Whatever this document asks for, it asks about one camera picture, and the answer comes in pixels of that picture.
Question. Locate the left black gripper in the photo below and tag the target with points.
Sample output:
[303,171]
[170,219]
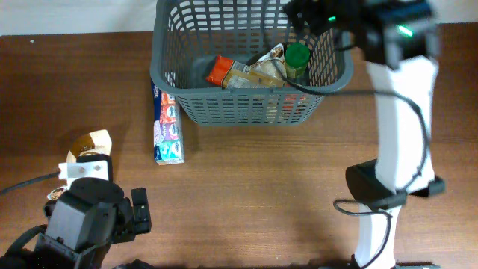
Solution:
[130,226]

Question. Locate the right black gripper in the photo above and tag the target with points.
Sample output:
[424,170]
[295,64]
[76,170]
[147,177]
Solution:
[311,10]

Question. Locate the green lid spice jar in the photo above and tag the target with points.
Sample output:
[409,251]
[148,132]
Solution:
[297,56]

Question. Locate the brown white snack bag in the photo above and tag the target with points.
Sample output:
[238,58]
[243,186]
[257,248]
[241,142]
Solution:
[93,143]

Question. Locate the red spaghetti packet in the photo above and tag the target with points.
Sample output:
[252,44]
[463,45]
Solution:
[228,73]

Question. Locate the grey plastic shopping basket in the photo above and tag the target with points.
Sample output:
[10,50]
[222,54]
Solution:
[188,35]

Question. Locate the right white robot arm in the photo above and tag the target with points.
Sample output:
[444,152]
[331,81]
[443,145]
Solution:
[400,45]

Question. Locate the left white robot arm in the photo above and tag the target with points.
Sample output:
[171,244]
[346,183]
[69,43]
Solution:
[82,225]

